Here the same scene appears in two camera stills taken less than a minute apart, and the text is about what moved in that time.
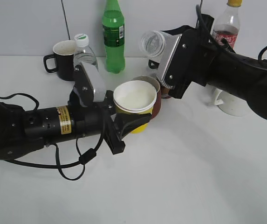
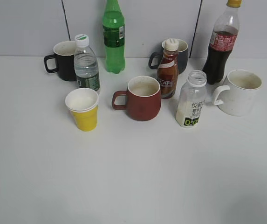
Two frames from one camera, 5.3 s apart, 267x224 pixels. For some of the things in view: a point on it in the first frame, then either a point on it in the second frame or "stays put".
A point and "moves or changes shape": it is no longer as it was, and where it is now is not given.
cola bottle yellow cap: x=227 y=24 stays put
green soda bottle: x=113 y=23 stays put
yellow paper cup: x=135 y=97 moves or changes shape
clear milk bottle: x=152 y=44 to x=191 y=100
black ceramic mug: x=64 y=52 stays put
